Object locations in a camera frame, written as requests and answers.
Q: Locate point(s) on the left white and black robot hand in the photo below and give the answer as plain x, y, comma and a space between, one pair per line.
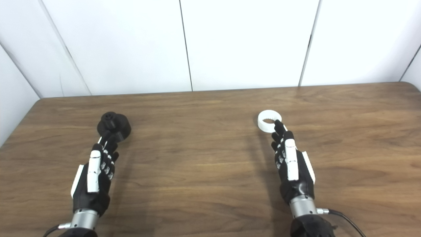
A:
95, 187

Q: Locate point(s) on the round black plastic part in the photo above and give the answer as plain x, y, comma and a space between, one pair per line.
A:
115, 124

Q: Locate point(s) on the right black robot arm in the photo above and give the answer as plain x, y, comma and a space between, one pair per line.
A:
306, 217

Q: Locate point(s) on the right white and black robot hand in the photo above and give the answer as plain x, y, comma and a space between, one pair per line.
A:
297, 184

